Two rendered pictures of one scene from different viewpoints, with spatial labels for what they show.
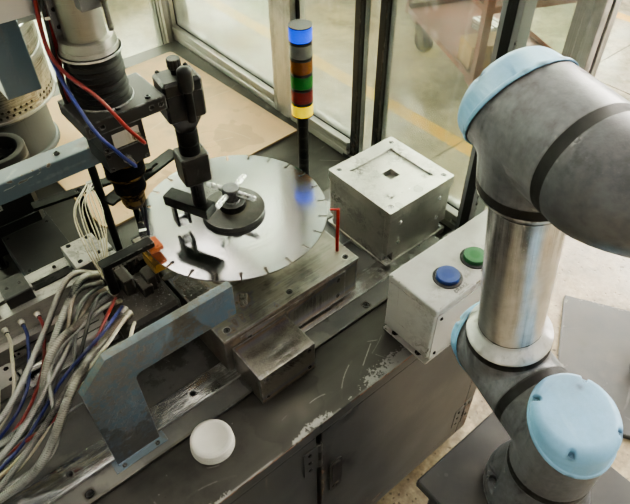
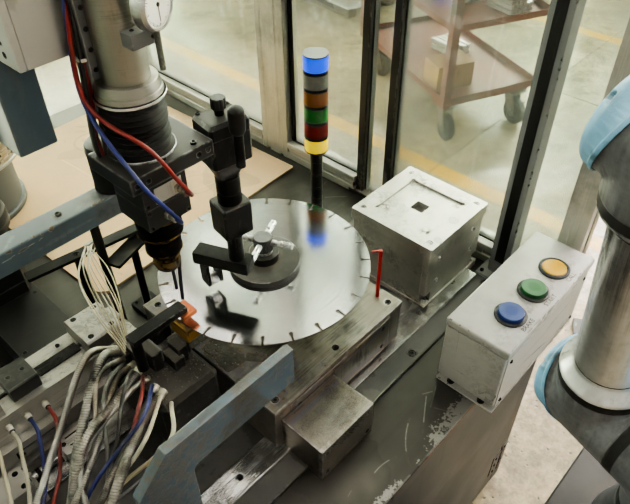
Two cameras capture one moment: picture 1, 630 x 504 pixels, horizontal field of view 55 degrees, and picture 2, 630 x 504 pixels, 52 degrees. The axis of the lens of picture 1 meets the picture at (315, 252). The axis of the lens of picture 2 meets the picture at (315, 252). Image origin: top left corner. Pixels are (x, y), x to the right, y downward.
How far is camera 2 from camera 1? 0.17 m
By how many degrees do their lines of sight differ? 6
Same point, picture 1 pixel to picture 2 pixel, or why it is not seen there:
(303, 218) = (345, 264)
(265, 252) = (312, 306)
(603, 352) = not seen: hidden behind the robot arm
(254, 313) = (302, 376)
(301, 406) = (366, 477)
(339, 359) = (396, 418)
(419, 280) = (481, 321)
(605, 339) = not seen: hidden behind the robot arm
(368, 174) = (396, 209)
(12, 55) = (27, 105)
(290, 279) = (333, 333)
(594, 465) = not seen: outside the picture
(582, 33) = not seen: outside the picture
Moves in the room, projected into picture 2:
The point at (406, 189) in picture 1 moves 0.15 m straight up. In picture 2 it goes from (441, 222) to (452, 151)
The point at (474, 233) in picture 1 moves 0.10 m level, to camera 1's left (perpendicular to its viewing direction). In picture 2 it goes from (525, 263) to (467, 270)
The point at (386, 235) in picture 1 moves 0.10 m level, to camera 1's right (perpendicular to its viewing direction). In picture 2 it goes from (425, 274) to (479, 268)
